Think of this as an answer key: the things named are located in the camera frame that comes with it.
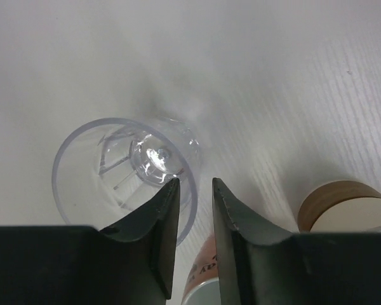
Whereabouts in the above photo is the steel cup brown band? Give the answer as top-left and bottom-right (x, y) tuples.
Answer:
(297, 180), (381, 232)

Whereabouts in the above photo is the orange white ceramic mug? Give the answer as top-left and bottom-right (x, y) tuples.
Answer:
(182, 233), (221, 305)

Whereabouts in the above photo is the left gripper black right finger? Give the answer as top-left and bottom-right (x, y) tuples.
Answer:
(212, 178), (381, 304)

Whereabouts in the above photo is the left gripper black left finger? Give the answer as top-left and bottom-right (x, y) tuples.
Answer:
(0, 179), (180, 304)

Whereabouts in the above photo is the clear plastic cup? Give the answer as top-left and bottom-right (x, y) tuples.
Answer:
(51, 118), (201, 243)

